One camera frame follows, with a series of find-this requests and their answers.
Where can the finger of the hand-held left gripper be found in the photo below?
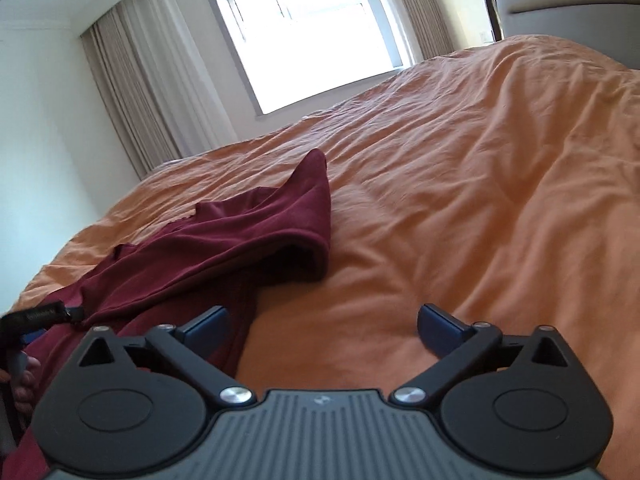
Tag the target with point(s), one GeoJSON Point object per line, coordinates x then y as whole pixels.
{"type": "Point", "coordinates": [40, 316]}

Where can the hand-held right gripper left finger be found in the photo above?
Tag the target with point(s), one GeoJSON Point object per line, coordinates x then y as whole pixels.
{"type": "Point", "coordinates": [209, 327]}

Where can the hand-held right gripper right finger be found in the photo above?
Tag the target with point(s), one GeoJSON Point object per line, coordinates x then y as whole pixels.
{"type": "Point", "coordinates": [439, 327]}

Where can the maroon knit garment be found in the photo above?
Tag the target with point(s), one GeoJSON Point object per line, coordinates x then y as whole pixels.
{"type": "Point", "coordinates": [235, 240]}

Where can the person's left hand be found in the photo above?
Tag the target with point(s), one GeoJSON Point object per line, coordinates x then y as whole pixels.
{"type": "Point", "coordinates": [26, 382]}

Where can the orange bed duvet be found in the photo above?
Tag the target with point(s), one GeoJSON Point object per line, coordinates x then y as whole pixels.
{"type": "Point", "coordinates": [450, 185]}

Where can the beige curtain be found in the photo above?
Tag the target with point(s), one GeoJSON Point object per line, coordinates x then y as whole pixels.
{"type": "Point", "coordinates": [150, 80]}
{"type": "Point", "coordinates": [417, 10]}

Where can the bright window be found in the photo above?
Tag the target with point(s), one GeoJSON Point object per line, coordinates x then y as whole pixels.
{"type": "Point", "coordinates": [305, 35]}

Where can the dark-framed grey headboard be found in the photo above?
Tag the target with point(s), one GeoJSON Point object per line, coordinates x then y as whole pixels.
{"type": "Point", "coordinates": [560, 0]}

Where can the white wall switch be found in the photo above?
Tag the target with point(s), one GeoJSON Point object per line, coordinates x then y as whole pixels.
{"type": "Point", "coordinates": [484, 35]}

